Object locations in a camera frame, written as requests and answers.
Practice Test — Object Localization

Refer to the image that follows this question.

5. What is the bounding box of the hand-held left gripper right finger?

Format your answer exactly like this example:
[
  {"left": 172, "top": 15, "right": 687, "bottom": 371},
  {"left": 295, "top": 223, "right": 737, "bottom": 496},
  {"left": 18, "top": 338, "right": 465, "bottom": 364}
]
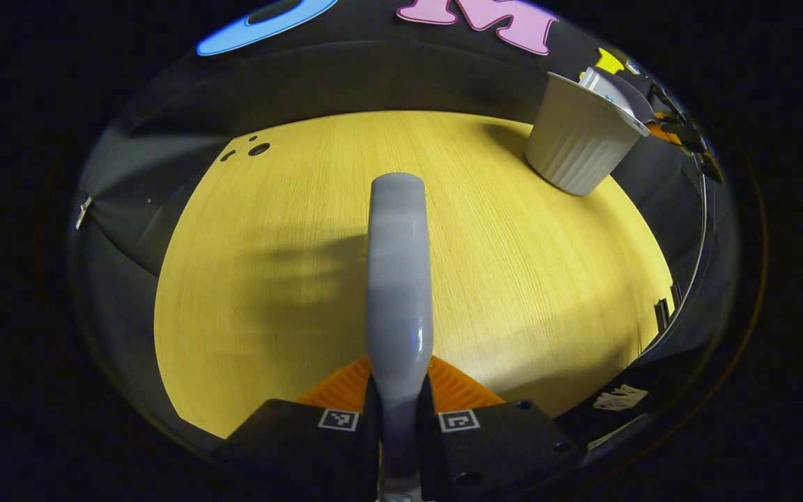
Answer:
[{"left": 419, "top": 356, "right": 587, "bottom": 502}]

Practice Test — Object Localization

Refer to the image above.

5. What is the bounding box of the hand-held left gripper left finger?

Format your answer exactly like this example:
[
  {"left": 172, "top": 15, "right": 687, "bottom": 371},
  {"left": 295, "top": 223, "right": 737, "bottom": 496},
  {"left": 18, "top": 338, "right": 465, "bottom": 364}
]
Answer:
[{"left": 213, "top": 357, "right": 381, "bottom": 502}]

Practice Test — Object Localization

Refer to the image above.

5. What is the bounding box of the grey dustpan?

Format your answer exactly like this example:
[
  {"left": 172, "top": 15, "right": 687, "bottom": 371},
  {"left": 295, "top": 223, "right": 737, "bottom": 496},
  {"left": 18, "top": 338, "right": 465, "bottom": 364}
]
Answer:
[{"left": 578, "top": 66, "right": 657, "bottom": 125}]

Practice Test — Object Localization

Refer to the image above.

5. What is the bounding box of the white ribbed garbage bin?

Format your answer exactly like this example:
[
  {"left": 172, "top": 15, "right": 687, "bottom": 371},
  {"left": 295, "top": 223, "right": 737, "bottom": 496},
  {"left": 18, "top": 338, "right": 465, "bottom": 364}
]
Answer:
[{"left": 524, "top": 72, "right": 651, "bottom": 197}]

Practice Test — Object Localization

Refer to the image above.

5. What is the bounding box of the small grey broom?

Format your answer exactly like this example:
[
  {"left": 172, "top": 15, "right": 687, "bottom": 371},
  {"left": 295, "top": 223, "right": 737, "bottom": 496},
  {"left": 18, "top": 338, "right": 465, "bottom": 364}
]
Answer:
[{"left": 365, "top": 172, "right": 435, "bottom": 502}]

